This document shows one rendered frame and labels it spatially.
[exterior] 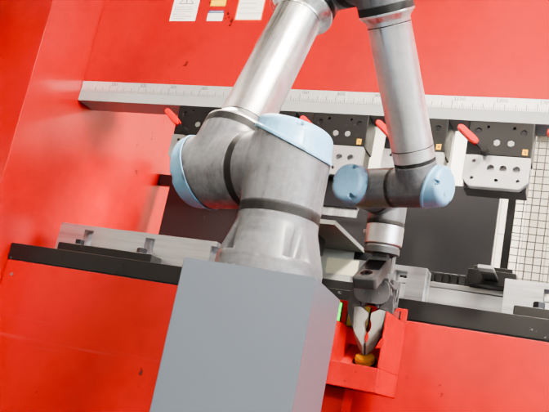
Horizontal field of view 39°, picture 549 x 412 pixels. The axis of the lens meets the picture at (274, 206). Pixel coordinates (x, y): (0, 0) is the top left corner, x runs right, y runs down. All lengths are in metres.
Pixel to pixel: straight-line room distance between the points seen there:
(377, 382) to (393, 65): 0.57
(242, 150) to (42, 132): 1.24
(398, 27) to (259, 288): 0.56
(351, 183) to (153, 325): 0.71
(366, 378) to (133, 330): 0.70
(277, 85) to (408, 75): 0.24
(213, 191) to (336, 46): 1.02
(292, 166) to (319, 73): 1.04
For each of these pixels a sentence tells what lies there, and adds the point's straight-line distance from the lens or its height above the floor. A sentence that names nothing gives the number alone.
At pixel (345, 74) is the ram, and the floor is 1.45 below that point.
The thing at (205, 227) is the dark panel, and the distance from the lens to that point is 2.65.
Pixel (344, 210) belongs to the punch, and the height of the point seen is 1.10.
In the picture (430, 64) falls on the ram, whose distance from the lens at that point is 2.00.
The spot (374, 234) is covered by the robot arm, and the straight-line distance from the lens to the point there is 1.52.
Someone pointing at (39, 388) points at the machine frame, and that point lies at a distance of 2.06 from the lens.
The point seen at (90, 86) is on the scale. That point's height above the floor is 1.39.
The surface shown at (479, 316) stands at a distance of 1.68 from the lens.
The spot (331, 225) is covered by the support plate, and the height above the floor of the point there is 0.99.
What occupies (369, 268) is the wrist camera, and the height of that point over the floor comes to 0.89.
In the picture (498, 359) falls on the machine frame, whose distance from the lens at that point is 1.67.
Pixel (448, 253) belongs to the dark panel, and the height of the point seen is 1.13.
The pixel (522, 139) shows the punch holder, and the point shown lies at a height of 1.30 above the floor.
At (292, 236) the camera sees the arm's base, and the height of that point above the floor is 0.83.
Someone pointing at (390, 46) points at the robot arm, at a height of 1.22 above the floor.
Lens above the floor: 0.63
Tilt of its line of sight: 13 degrees up
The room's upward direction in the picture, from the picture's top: 11 degrees clockwise
